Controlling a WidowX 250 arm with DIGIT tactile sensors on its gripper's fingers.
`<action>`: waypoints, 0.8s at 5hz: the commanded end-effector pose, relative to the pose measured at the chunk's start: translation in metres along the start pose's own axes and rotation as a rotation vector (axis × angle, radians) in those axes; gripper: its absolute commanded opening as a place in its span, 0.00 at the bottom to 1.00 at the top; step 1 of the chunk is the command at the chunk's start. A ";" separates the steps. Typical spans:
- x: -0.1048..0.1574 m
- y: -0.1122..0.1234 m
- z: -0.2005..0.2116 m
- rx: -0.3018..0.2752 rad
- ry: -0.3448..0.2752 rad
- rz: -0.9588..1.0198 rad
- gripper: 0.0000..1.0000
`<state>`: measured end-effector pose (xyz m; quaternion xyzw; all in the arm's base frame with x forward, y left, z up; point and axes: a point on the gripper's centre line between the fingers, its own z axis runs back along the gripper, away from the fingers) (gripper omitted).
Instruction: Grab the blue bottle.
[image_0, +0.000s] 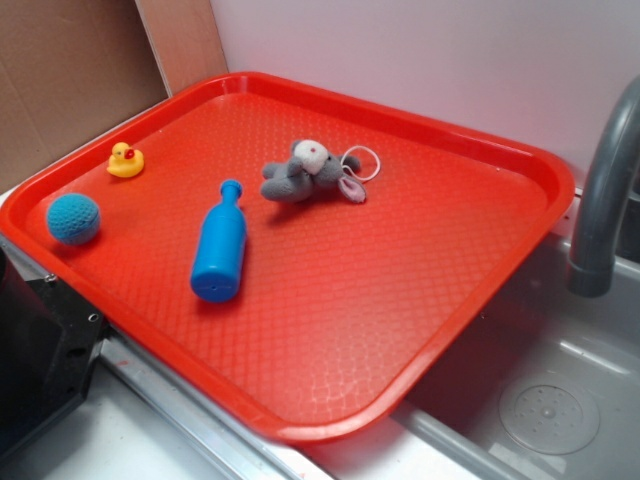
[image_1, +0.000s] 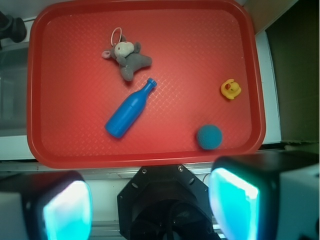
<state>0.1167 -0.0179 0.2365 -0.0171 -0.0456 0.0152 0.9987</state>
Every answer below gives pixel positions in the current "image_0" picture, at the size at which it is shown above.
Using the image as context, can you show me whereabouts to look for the red plastic tray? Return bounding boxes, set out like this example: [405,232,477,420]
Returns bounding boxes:
[1,73,574,444]

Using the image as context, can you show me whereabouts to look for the round sink drain cover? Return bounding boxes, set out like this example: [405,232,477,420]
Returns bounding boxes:
[498,374,600,455]

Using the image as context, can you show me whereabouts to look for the yellow rubber duck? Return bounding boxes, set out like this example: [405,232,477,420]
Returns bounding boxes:
[107,142,145,178]

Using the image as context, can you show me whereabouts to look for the grey plastic sink basin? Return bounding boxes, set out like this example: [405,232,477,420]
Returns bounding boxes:
[306,210,639,479]

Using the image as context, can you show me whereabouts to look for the brown cardboard panel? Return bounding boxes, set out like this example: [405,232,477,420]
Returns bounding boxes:
[1,1,227,191]

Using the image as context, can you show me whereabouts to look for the blue plastic bottle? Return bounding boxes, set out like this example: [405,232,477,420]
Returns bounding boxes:
[190,179,247,303]

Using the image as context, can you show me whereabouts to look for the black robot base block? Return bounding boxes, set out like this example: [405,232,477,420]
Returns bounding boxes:
[1,253,105,463]

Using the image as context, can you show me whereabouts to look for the grey plush mouse toy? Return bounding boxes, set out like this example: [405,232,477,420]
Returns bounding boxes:
[260,139,382,204]

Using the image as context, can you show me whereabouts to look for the grey plastic faucet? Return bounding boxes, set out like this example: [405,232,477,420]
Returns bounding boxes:
[566,79,639,298]

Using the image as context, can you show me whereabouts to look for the blue knitted ball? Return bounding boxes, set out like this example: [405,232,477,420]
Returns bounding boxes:
[46,193,101,246]

